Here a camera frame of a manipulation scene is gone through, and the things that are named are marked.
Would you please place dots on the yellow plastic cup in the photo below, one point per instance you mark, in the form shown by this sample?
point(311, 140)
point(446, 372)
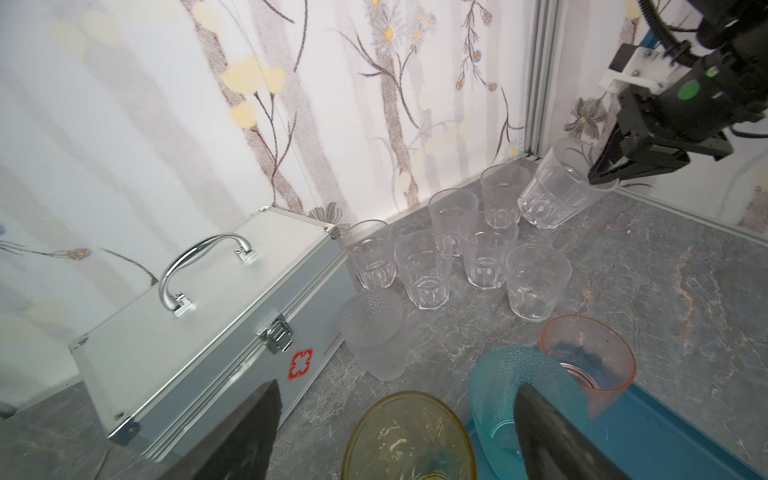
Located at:
point(409, 435)

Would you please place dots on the pink plastic cup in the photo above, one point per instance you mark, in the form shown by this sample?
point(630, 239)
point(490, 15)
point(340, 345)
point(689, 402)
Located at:
point(596, 356)

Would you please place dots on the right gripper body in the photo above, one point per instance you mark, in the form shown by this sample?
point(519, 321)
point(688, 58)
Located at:
point(691, 115)

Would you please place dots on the teal plastic cup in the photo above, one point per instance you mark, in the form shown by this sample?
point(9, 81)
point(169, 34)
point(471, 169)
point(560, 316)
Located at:
point(494, 384)

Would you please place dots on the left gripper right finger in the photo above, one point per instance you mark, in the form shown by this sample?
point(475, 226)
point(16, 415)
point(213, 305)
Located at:
point(552, 447)

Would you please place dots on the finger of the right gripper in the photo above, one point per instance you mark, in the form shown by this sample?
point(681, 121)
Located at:
point(610, 154)
point(628, 169)

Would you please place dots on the frosted clear plastic cup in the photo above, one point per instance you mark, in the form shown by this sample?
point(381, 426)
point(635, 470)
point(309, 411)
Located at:
point(373, 326)

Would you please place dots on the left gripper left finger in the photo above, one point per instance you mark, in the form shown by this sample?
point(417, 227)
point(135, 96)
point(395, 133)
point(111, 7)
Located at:
point(241, 446)

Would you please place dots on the silver first aid case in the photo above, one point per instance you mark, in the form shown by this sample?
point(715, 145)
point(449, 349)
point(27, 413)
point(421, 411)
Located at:
point(237, 310)

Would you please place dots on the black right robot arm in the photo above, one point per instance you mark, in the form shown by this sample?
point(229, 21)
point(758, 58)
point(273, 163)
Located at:
point(727, 28)

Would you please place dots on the teal plastic tray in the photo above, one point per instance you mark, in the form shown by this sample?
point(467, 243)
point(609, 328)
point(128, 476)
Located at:
point(643, 437)

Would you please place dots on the clear glass tumbler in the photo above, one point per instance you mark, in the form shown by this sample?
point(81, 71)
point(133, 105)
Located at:
point(370, 248)
point(424, 261)
point(485, 250)
point(536, 278)
point(447, 209)
point(501, 187)
point(559, 189)

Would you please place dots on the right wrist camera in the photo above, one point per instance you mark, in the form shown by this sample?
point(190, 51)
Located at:
point(640, 66)

